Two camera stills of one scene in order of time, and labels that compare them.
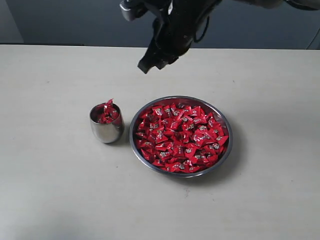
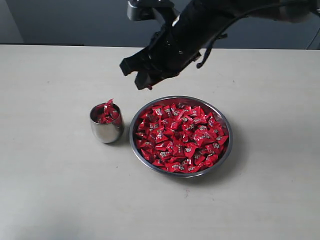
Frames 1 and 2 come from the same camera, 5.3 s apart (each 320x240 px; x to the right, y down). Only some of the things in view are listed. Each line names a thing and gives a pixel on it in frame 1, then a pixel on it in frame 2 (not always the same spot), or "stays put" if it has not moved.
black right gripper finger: x=166 y=61 to x=143 y=79
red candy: x=108 y=108 stays put
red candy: x=105 y=118 stays put
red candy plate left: x=147 y=144 stays put
